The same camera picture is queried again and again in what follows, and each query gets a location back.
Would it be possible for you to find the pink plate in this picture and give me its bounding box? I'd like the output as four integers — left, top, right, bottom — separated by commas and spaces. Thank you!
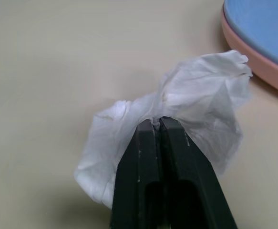
221, 5, 278, 97

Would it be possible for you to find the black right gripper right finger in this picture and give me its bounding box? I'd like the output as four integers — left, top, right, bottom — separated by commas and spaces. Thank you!
159, 116, 238, 229

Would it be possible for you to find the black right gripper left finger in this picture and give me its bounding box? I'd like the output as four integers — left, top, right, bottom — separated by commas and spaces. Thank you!
111, 118, 165, 229

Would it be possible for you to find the blue plate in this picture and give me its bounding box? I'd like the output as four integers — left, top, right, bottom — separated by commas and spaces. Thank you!
223, 0, 278, 72

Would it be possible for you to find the white tissue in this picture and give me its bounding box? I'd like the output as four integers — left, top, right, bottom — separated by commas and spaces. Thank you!
73, 49, 253, 210

